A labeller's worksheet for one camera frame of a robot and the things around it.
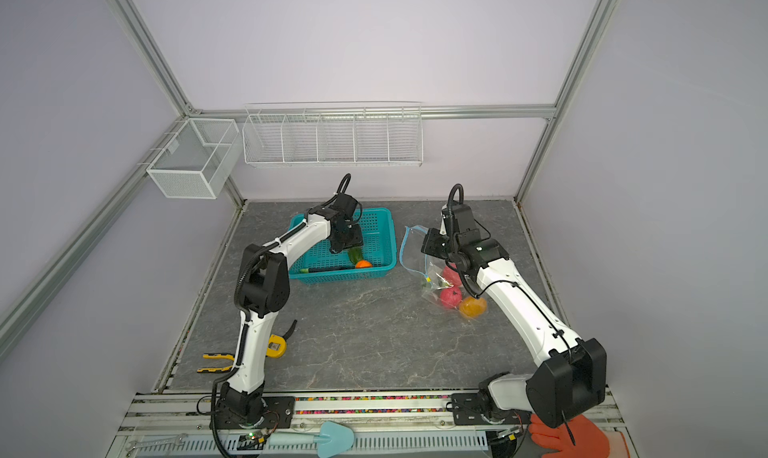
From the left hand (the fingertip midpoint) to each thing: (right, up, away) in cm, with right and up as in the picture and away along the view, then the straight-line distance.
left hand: (359, 244), depth 100 cm
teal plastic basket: (+6, -1, +5) cm, 8 cm away
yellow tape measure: (-21, -27, -18) cm, 39 cm away
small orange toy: (+2, -6, -5) cm, 8 cm away
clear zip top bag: (+25, -10, -18) cm, 32 cm away
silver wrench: (-50, -46, -30) cm, 75 cm away
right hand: (+21, +2, -20) cm, 29 cm away
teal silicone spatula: (-3, -45, -30) cm, 54 cm away
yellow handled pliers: (-37, -33, -20) cm, 53 cm away
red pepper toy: (+28, -8, -17) cm, 34 cm away
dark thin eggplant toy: (-12, -9, +1) cm, 15 cm away
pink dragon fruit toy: (+29, -15, -12) cm, 35 cm away
